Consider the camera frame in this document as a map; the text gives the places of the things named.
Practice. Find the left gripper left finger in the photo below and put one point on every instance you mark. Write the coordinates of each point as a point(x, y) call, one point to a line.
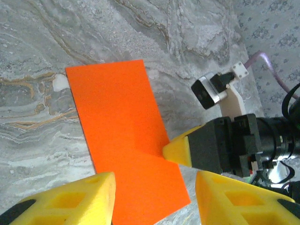
point(70, 201)

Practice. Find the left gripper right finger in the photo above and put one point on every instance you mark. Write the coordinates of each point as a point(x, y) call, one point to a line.
point(246, 204)

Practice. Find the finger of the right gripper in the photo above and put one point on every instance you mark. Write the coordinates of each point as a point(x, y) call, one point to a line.
point(201, 147)

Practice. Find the orange cloth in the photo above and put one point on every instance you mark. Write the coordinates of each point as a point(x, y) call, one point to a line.
point(117, 105)

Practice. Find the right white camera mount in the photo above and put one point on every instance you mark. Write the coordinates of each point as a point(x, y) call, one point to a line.
point(232, 103)

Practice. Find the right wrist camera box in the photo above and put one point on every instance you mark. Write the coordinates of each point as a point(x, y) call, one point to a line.
point(211, 93)

